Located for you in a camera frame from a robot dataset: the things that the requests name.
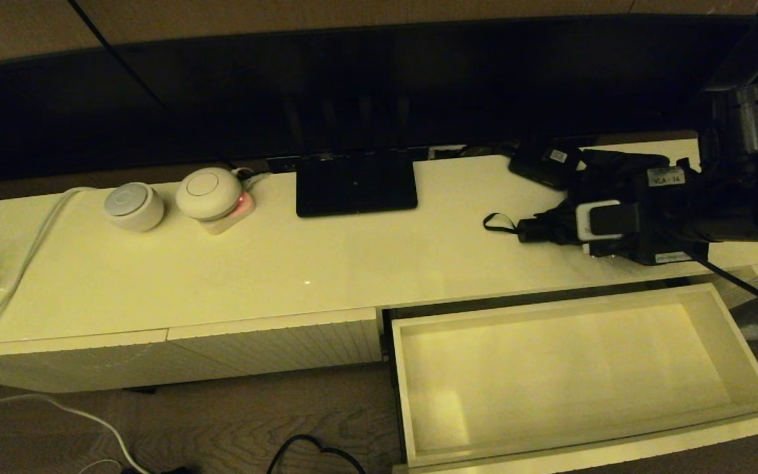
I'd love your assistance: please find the black umbrella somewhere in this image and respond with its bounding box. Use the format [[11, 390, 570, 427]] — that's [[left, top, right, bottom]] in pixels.
[[483, 150, 672, 246]]

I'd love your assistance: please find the white cabinet drawer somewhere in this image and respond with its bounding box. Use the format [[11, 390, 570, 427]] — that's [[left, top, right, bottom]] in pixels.
[[382, 282, 758, 474]]

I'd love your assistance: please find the white TV cabinet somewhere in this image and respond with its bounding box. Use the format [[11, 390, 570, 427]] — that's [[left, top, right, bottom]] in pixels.
[[0, 138, 758, 396]]

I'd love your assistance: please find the black box with white label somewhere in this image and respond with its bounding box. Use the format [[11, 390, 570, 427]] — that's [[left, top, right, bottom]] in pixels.
[[509, 144, 580, 190]]

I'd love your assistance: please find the black flat television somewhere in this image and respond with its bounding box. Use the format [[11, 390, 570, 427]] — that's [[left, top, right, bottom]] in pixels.
[[0, 16, 758, 185]]

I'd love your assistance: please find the white ribbed cabinet door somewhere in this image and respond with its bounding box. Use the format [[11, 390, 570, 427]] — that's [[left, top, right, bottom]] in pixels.
[[0, 329, 170, 394], [167, 308, 383, 382]]

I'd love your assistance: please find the white power strip red light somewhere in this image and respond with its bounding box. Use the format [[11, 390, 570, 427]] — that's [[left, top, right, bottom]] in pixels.
[[201, 191, 257, 236]]

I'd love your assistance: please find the white round dome device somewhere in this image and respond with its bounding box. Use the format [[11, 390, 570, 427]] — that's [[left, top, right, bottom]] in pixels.
[[176, 167, 243, 222]]

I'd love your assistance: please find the white speaker with grey top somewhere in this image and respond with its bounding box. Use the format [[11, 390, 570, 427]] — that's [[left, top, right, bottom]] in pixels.
[[103, 182, 166, 232]]

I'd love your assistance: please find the black television base plate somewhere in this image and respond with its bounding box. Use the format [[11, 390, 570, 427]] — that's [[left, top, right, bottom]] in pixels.
[[296, 151, 418, 219]]

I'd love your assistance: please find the black floor cable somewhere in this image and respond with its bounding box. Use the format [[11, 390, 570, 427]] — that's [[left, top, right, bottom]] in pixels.
[[266, 434, 366, 474]]

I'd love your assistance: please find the black coiled cable with plug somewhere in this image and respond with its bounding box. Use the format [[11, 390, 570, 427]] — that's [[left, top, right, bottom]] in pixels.
[[122, 464, 199, 474]]

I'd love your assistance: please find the thin black wall cable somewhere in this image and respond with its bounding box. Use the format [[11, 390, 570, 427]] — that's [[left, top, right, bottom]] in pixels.
[[68, 0, 238, 169]]

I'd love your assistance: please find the thick white power cable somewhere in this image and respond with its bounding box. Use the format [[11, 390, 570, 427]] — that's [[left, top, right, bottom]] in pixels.
[[0, 188, 149, 474]]

